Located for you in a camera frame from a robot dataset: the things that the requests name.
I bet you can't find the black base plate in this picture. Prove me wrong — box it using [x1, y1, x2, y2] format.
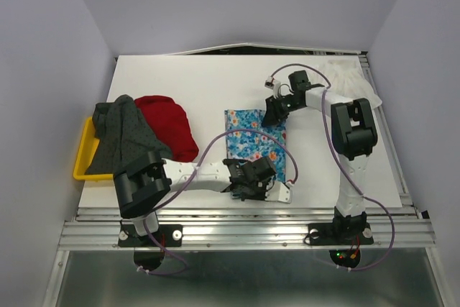
[116, 223, 184, 249]
[303, 223, 374, 247]

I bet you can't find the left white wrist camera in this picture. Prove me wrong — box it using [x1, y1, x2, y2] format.
[264, 180, 293, 204]

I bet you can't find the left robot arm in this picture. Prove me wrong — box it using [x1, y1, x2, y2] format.
[113, 151, 276, 245]

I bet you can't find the white pleated skirt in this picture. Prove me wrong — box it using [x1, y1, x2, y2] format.
[313, 58, 382, 109]

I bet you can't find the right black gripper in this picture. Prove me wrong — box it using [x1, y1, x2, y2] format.
[262, 94, 303, 129]

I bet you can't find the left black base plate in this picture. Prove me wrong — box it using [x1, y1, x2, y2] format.
[116, 223, 184, 249]

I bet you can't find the aluminium rail frame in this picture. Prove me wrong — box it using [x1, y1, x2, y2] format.
[42, 47, 454, 307]

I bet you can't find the red skirt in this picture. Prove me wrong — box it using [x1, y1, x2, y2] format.
[134, 96, 199, 162]

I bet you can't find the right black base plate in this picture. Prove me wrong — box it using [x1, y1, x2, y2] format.
[303, 223, 374, 247]

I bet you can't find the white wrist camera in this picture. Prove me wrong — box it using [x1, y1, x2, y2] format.
[264, 76, 289, 98]
[264, 180, 293, 204]

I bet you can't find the blue floral skirt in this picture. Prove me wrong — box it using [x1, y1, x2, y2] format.
[224, 109, 286, 183]

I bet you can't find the yellow plastic tray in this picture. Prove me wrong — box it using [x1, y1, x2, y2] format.
[73, 117, 113, 181]

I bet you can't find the dark grey dotted skirt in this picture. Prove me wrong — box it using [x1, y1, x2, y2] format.
[86, 95, 173, 175]

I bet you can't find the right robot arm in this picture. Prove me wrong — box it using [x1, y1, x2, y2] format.
[262, 70, 378, 246]

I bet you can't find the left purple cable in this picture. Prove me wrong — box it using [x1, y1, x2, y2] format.
[134, 129, 299, 275]

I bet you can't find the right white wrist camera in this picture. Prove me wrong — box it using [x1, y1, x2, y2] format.
[264, 76, 289, 98]

